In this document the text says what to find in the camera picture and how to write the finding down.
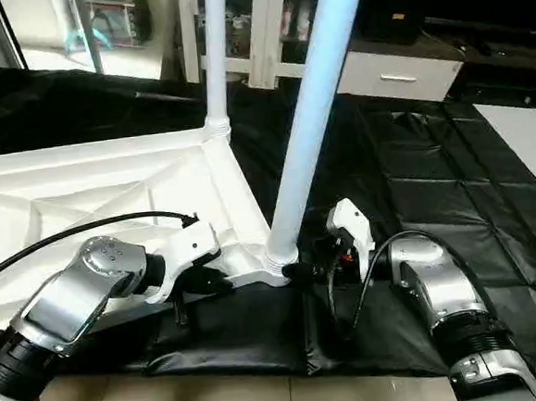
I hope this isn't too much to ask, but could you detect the colourful toy box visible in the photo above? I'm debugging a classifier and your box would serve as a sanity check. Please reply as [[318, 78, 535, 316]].
[[81, 0, 155, 54]]

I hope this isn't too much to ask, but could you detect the white flat board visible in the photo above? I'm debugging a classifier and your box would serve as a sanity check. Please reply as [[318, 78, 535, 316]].
[[472, 97, 536, 223]]

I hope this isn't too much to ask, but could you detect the white plastic table leg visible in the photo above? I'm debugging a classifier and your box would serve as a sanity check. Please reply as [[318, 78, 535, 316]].
[[243, 0, 391, 270], [192, 0, 240, 144]]

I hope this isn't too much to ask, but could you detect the white glass door cabinet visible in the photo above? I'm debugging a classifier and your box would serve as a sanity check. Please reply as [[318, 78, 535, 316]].
[[178, 0, 353, 98]]

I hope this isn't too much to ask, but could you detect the white framed glass door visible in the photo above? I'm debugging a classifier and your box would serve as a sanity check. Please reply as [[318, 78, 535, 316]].
[[0, 0, 185, 93]]

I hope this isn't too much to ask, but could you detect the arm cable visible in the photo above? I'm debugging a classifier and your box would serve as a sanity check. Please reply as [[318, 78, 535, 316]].
[[321, 223, 491, 347], [0, 207, 206, 289]]

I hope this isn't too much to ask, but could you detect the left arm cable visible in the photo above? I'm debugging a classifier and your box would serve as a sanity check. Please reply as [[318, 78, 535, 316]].
[[0, 207, 206, 289]]

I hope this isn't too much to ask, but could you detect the white plastic table top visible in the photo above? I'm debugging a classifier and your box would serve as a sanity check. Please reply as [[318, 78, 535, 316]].
[[0, 123, 302, 342]]

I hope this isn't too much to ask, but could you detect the black work mat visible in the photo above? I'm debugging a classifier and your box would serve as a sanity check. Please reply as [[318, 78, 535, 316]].
[[0, 21, 536, 401]]

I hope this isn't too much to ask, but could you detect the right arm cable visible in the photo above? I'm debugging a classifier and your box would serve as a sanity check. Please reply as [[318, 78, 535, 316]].
[[321, 223, 491, 347]]

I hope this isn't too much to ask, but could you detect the white drawer unit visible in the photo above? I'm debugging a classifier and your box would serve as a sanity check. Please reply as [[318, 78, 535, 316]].
[[334, 42, 467, 111]]

